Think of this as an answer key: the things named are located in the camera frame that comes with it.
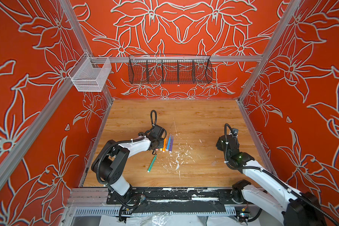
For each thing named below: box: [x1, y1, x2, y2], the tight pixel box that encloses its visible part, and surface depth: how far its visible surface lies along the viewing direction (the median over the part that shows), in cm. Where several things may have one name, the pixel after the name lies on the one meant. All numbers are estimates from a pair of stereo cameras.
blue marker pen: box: [165, 137, 171, 152], surface depth 94 cm
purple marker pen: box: [169, 135, 174, 154], surface depth 94 cm
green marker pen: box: [147, 154, 158, 173], surface depth 86 cm
